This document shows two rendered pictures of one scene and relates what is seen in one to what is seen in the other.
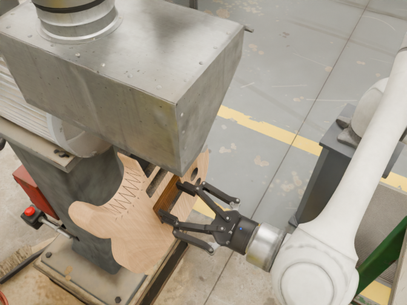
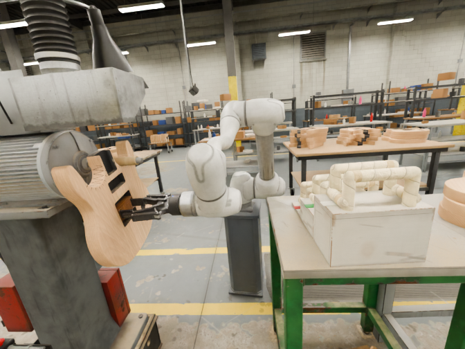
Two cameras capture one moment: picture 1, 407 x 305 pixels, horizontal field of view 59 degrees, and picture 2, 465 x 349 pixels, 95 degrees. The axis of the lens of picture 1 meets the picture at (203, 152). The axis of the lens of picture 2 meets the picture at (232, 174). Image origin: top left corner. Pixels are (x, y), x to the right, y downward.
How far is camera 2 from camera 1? 58 cm
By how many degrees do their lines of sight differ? 41
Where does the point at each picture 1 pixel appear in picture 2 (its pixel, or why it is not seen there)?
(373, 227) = not seen: hidden behind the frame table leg
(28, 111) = (22, 163)
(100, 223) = (75, 177)
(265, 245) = (187, 194)
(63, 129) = (48, 163)
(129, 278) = not seen: outside the picture
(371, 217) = not seen: hidden behind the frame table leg
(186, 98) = (117, 73)
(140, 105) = (95, 79)
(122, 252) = (93, 230)
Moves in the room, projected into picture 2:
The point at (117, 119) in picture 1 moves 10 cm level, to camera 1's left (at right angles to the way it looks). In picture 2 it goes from (84, 100) to (38, 102)
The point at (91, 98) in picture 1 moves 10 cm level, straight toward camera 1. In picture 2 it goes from (70, 93) to (80, 88)
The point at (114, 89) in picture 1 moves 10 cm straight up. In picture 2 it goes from (82, 77) to (71, 34)
